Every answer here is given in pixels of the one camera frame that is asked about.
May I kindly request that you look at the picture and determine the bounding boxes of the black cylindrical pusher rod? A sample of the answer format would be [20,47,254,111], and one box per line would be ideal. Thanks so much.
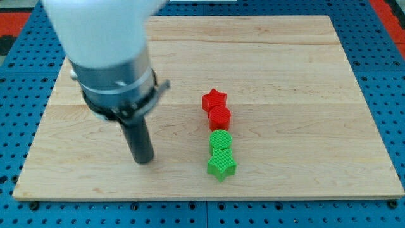
[120,117,154,164]

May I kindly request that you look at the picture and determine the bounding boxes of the grey metal wrist flange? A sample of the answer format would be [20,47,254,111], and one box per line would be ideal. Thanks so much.
[71,47,170,124]

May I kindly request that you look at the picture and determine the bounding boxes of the red star block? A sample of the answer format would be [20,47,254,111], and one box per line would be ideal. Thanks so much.
[201,88,227,117]

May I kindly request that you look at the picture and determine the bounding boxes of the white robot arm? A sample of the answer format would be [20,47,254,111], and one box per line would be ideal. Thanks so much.
[42,0,170,164]

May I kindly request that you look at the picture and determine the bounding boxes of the green star block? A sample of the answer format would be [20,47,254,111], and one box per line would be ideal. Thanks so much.
[207,148,237,182]

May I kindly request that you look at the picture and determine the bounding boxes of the green cylinder block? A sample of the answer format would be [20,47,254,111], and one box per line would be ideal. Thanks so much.
[209,130,232,155]

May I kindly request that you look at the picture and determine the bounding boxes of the red cylinder block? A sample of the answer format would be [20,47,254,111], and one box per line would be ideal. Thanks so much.
[209,106,231,131]

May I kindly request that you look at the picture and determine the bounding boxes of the light wooden board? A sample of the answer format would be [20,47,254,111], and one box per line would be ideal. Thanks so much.
[13,16,404,202]

